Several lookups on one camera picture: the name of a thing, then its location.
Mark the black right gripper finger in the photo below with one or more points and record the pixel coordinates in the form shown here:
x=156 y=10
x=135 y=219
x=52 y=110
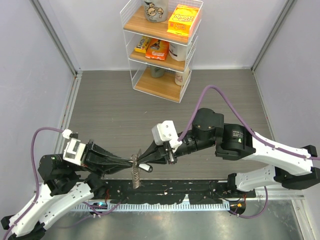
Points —
x=152 y=149
x=154 y=158

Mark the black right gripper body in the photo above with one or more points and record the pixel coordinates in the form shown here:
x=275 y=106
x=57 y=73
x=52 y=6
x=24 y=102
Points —
x=170 y=154

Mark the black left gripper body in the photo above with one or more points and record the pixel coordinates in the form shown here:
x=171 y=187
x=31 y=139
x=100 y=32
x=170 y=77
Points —
x=86 y=154

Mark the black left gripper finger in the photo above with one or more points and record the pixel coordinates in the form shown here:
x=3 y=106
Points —
x=102 y=155
x=107 y=166

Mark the key with black tag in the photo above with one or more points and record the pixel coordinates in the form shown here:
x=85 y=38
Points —
x=146 y=167

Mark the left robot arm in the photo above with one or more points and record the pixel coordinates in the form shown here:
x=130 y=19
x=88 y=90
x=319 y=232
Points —
x=69 y=179

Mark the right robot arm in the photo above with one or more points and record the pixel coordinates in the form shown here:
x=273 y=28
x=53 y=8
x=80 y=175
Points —
x=290 y=167

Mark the white cup red print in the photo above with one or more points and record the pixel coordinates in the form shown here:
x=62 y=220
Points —
x=181 y=77

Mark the green grey cup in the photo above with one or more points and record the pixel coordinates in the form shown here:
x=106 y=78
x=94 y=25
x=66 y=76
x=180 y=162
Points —
x=156 y=71

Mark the orange snack bag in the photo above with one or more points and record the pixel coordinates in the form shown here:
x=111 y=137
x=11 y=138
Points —
x=158 y=49

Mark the white pouch with label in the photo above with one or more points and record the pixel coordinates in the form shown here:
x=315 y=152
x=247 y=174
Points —
x=178 y=52

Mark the yellow candy bag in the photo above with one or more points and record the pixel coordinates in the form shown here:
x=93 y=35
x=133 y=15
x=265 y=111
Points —
x=143 y=44

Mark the yellow orange snack box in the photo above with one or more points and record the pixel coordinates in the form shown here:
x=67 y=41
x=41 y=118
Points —
x=182 y=20

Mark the grey cartoon mug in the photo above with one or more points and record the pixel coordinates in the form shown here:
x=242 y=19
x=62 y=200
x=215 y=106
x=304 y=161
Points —
x=155 y=11

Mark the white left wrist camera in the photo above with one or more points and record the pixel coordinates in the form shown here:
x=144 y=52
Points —
x=74 y=150

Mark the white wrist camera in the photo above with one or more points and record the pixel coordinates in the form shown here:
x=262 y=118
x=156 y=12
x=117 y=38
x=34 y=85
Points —
x=166 y=132
x=74 y=150

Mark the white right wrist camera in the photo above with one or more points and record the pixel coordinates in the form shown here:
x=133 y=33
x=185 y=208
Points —
x=166 y=132

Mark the slotted cable duct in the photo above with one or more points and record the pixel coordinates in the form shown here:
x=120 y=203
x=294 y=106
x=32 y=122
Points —
x=185 y=206

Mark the white wire shelf rack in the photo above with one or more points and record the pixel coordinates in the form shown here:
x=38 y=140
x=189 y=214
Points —
x=161 y=37

